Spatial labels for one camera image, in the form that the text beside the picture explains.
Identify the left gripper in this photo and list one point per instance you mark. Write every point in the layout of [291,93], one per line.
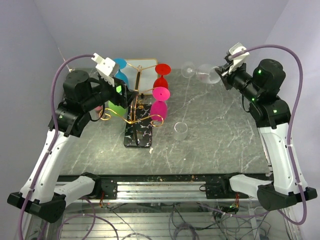
[127,95]

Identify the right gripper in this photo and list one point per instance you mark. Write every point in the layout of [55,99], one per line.
[223,70]

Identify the green plastic wine glass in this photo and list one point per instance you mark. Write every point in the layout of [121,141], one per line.
[117,108]

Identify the blue plastic wine glass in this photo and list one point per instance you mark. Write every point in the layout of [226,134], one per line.
[120,75]

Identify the gold wine glass rack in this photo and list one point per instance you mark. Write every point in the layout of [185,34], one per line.
[139,124]

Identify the clear glass cup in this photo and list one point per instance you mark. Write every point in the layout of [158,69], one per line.
[205,73]
[180,131]

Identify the pink plastic wine glass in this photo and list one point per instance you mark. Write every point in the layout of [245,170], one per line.
[159,109]

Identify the red plastic wine glass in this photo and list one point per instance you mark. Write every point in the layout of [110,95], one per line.
[162,70]

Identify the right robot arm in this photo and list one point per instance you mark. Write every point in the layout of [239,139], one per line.
[286,185]

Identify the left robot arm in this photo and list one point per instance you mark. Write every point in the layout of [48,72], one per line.
[40,196]

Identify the pink small bottle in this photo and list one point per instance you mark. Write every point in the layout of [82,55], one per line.
[98,108]

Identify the gold framed mirror tray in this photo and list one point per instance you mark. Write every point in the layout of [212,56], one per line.
[147,76]

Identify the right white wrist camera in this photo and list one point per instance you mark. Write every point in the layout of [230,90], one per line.
[236,56]

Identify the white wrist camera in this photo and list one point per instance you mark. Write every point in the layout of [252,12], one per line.
[236,56]
[106,67]

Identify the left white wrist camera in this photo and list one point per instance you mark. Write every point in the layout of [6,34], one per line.
[106,67]

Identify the aluminium mounting rail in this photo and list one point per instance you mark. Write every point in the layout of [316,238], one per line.
[166,188]

